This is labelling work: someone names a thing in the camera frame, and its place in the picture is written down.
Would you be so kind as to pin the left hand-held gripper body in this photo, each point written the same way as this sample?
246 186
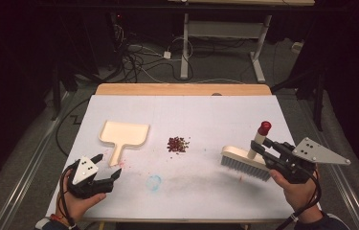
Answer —
84 171

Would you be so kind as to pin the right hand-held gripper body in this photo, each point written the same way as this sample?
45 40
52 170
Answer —
314 153

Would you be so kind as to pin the cream brush with red cap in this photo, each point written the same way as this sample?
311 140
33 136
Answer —
236 153

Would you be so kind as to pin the cream dustpan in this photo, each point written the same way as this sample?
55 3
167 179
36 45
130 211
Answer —
123 132

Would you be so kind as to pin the pile of red beans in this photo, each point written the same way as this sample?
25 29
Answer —
177 144

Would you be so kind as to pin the person's left hand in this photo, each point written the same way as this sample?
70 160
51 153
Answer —
76 204

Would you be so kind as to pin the person's right hand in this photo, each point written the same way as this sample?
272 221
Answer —
300 195

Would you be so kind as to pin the black metal stand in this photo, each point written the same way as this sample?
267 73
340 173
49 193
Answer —
318 96
56 92

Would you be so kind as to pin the wooden table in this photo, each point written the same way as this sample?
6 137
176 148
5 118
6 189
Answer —
183 89

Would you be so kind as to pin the white power adapter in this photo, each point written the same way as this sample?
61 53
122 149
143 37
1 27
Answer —
167 55

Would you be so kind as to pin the white desk frame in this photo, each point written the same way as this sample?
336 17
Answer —
185 41

